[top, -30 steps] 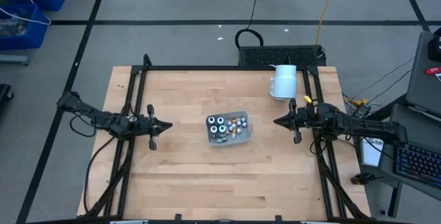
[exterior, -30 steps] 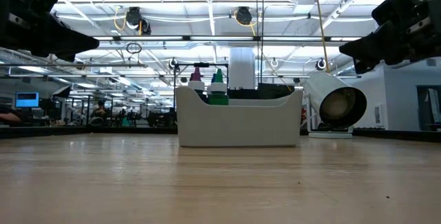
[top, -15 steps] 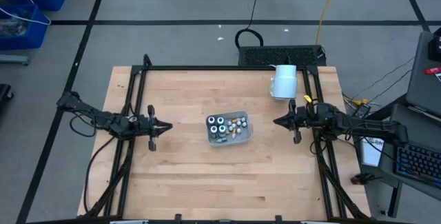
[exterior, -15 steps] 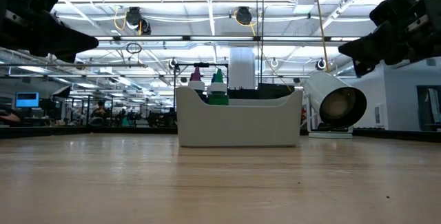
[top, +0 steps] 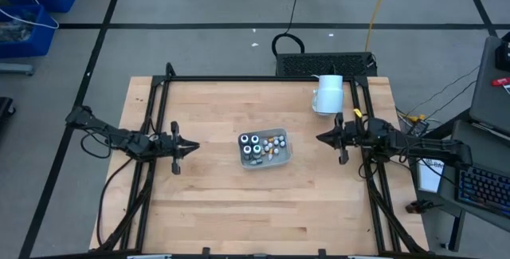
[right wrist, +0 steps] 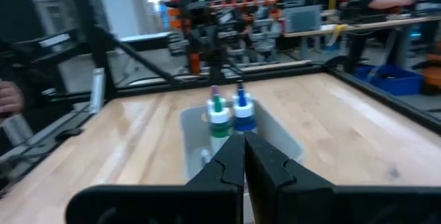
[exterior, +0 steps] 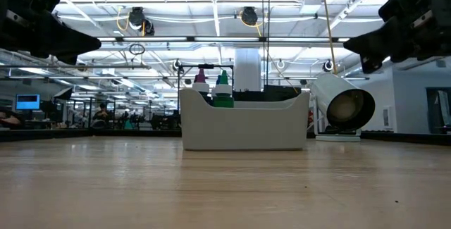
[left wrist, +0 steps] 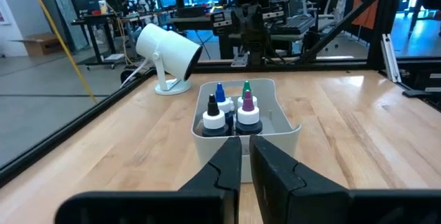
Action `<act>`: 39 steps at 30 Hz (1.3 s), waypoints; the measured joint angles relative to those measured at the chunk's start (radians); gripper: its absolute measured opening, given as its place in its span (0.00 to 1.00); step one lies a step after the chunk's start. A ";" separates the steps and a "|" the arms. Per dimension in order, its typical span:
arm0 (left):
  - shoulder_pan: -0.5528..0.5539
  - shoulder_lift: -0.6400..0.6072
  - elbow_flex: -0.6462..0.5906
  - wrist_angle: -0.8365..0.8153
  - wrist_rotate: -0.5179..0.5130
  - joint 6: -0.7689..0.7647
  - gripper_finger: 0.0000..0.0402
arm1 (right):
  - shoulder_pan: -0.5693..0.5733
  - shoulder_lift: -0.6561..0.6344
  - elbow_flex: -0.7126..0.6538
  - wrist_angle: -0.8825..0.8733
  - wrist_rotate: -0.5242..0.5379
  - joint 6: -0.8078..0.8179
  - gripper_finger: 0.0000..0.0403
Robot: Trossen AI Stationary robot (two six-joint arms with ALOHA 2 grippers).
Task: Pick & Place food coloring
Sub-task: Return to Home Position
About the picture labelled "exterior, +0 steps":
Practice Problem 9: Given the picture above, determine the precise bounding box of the large purple-capped colouring bottle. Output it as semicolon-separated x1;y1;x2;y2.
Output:
192;68;211;99

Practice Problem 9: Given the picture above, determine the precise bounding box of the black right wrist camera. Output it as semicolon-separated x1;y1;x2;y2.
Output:
378;0;423;20

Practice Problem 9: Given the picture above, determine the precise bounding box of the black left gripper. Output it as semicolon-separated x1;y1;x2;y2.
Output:
0;0;102;66

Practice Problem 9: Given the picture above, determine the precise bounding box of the white building column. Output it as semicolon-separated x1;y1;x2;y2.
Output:
234;47;262;92

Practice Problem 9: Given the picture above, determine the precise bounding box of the person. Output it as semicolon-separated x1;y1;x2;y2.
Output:
91;102;111;128

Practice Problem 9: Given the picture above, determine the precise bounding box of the blue-lit computer monitor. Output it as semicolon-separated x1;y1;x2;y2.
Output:
15;93;41;111

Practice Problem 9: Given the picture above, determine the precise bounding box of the black overhead frame rail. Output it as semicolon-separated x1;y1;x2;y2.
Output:
97;35;350;44

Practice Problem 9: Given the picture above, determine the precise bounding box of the black ceiling cable reel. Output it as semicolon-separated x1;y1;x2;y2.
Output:
128;6;156;37
240;6;260;27

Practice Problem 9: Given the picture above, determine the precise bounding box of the white spotlight lamp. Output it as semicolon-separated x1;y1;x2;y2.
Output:
309;73;376;142

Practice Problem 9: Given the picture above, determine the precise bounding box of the black vertical frame post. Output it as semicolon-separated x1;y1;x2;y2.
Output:
262;0;271;89

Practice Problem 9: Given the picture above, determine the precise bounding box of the black equipment case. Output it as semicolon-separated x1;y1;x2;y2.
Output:
234;85;303;102

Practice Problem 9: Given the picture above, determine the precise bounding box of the yellow hanging cable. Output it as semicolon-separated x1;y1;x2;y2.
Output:
319;0;339;75

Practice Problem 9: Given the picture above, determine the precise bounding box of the white plastic storage bin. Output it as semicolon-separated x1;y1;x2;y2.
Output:
179;87;311;151

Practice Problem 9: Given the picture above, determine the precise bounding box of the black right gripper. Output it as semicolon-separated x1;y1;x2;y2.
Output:
343;0;451;75

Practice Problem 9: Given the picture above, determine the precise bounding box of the large green-capped colouring bottle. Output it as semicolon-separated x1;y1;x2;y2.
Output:
212;69;235;109

